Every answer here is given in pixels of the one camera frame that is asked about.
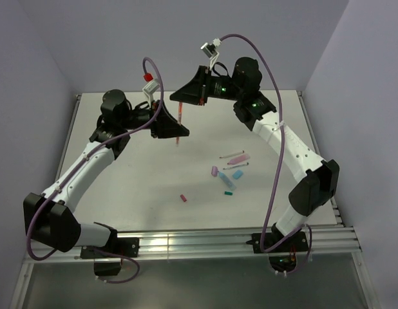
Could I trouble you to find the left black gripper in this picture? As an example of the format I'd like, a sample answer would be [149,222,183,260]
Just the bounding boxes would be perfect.
[119,99,188,138]

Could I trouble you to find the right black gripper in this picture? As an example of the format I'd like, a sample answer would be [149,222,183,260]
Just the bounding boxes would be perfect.
[169,66,242,107]

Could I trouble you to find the orange pen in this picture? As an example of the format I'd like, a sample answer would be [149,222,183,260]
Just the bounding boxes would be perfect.
[176,102,183,147]

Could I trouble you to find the light blue highlighter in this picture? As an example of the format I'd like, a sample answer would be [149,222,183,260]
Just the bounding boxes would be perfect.
[218,171,236,191]

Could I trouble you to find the light blue cap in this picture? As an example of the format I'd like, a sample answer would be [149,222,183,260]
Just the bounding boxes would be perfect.
[232,170,243,180]

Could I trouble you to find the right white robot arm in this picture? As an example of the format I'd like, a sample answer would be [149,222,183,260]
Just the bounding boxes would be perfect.
[170,57,340,251]

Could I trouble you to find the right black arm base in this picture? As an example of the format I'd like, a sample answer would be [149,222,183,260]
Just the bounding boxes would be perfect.
[246,231,309,254]

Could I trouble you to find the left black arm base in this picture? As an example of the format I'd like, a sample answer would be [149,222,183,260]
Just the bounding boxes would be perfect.
[80,237,140,277]

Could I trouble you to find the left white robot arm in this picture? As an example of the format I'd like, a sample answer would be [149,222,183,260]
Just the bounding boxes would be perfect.
[23,89,189,257]

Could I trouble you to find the white thin pen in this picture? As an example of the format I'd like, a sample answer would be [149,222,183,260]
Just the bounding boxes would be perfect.
[219,150,245,159]

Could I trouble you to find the teal thin pen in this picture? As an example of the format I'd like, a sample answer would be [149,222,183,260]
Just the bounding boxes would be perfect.
[223,162,249,171]

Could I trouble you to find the purple marker cap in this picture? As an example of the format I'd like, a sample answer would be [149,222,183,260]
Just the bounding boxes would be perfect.
[211,166,218,177]

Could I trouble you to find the pink highlighter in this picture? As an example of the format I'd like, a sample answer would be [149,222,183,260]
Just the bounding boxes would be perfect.
[227,153,250,165]

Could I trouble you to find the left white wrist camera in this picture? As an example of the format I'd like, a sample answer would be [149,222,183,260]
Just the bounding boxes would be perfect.
[142,73,160,104]

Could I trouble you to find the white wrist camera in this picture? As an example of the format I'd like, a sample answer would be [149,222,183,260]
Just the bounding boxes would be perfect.
[200,38,222,73]
[142,73,160,104]

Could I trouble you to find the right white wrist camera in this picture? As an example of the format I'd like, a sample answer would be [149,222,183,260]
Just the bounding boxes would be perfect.
[200,38,222,73]

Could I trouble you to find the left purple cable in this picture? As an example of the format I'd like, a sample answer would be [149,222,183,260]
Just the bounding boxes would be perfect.
[24,57,164,285]

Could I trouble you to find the aluminium rail frame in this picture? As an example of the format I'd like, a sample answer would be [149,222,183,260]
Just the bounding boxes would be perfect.
[8,91,380,309]

